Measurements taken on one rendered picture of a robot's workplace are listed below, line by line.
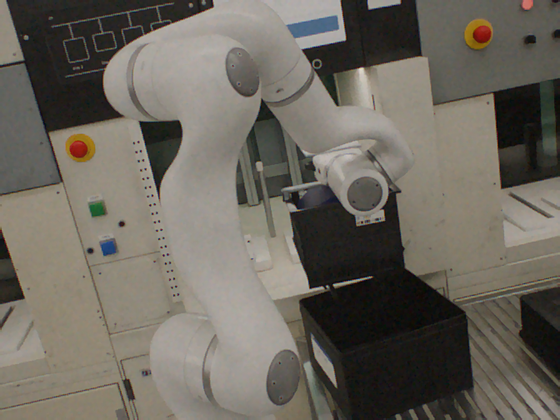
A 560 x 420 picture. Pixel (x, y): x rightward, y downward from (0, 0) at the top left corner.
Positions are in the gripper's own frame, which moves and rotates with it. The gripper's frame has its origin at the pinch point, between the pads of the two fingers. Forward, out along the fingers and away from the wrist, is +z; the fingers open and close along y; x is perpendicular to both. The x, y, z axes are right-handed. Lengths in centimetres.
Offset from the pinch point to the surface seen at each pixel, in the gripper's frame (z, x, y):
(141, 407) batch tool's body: 15, -61, -58
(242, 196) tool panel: 105, -35, -21
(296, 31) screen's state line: 15.0, 26.3, -1.4
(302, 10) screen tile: 15.0, 30.5, 0.6
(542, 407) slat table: -32, -49, 29
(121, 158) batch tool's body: 15.3, 5.2, -46.8
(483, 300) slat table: 11, -48, 35
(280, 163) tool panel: 105, -25, -4
